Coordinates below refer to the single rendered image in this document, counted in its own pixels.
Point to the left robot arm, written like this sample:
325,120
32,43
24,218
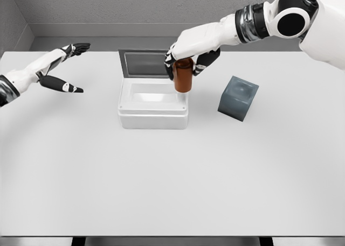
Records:
10,84

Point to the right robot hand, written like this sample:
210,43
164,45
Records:
194,42

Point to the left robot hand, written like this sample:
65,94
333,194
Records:
51,60

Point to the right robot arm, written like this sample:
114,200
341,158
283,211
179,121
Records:
283,17

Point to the grey cube block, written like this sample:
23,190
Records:
238,98

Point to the white box with open lid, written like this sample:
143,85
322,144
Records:
152,100

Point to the brown cylindrical bottle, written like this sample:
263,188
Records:
183,75

